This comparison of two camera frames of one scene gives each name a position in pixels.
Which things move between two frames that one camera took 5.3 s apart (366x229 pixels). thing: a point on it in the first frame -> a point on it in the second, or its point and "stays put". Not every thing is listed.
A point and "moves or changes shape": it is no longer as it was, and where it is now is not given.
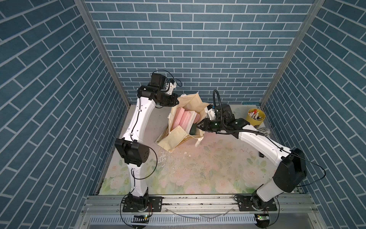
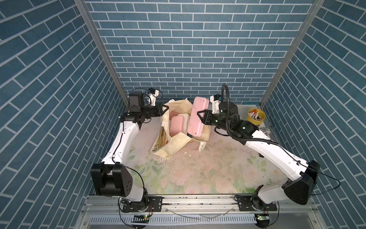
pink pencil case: (177, 118) -> (195, 124)
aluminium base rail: (200, 212) stays put
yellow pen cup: (255, 116) stays put
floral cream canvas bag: (171, 140) moves or changes shape
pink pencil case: (185, 119) -> (176, 125)
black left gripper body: (167, 100) -> (149, 111)
